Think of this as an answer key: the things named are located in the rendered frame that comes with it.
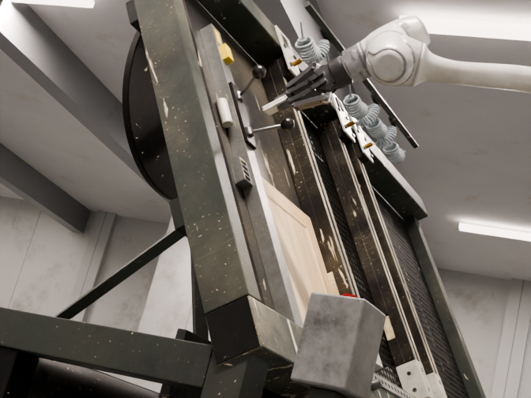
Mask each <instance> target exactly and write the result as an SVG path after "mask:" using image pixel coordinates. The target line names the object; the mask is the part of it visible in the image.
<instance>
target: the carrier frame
mask: <svg viewBox="0 0 531 398"><path fill-rule="evenodd" d="M268 369H269V362H267V361H265V360H263V359H260V358H259V357H257V356H255V355H252V354H251V353H248V354H245V355H242V356H240V357H238V358H236V359H233V360H231V361H229V362H226V363H224V364H222V365H219V366H217V364H216V360H215V356H214V353H213V347H212V344H211V341H209V340H207V339H205V338H203V337H201V336H198V335H196V334H194V333H192V332H190V331H188V330H186V329H178V330H177V333H176V337H175V339H174V338H170V337H165V336H157V335H153V334H148V333H143V332H135V331H130V330H125V329H117V328H113V327H108V326H104V325H96V324H91V323H87V322H82V321H74V320H70V319H65V318H60V317H52V316H47V315H42V314H34V313H30V312H25V311H21V310H13V309H8V308H4V307H0V398H286V397H284V396H281V395H279V394H277V393H275V392H272V391H270V390H268V389H265V388H264V384H265V381H266V375H267V372H268ZM98 370H101V371H104V372H108V373H113V374H119V375H123V376H127V377H134V378H137V379H142V380H146V381H152V382H156V383H160V384H162V386H161V390H160V393H158V392H155V391H153V390H150V389H147V388H144V387H141V386H140V385H135V384H133V383H131V382H128V381H124V380H123V379H120V378H117V377H114V376H111V375H109V374H106V373H103V372H100V371H98Z"/></svg>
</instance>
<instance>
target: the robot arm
mask: <svg viewBox="0 0 531 398"><path fill-rule="evenodd" d="M429 43H430V37H429V34H428V31H427V28H426V26H425V25H424V23H423V22H422V20H421V19H420V18H418V17H417V16H409V17H402V18H399V19H396V20H395V21H391V22H390V23H388V24H385V25H383V26H382V27H380V28H378V29H376V30H375V31H373V32H372V33H370V34H369V35H368V36H367V37H366V38H365V39H363V40H362V41H360V42H358V43H356V44H355V45H353V46H351V47H349V48H347V49H345V50H343V51H342V52H341V56H342V57H341V56H338V57H336V58H334V59H332V60H330V61H329V62H328V64H326V65H321V66H320V65H319V64H317V63H316V62H315V61H312V62H311V64H310V65H309V66H308V67H307V68H306V69H305V70H304V71H303V72H301V73H300V74H299V75H297V76H296V77H295V78H293V79H292V80H291V81H289V82H288V83H287V84H286V85H285V87H286V91H285V93H283V94H281V95H279V96H278V97H276V98H275V100H274V101H273V102H271V103H268V104H266V105H265V106H263V107H262V109H263V111H264V112H265V113H266V114H267V115H268V116H270V115H272V114H274V113H276V112H278V111H279V112H281V111H284V110H286V109H288V108H290V107H293V108H294V109H295V110H296V111H301V110H304V109H307V108H310V107H315V106H318V105H321V104H331V100H330V97H331V95H332V94H333V93H335V92H336V91H337V90H338V89H339V88H344V87H346V86H348V85H350V84H352V82H353V80H354V81H355V82H356V83H360V82H362V81H364V80H366V79H368V78H369V77H373V78H374V79H375V80H376V81H377V82H378V83H380V84H384V85H387V86H409V87H415V86H416V85H417V84H419V83H421V82H425V81H430V82H438V83H443V84H456V85H464V86H473V87H481V88H497V89H506V90H513V91H519V92H526V93H529V94H531V67H530V66H517V65H507V64H494V63H479V62H459V61H454V60H450V59H447V58H442V57H439V56H437V55H435V54H432V53H431V52H430V51H429V50H428V48H427V46H428V45H429ZM322 93H325V94H322ZM320 94H322V95H321V96H319V95H320ZM313 96H314V97H313Z"/></svg>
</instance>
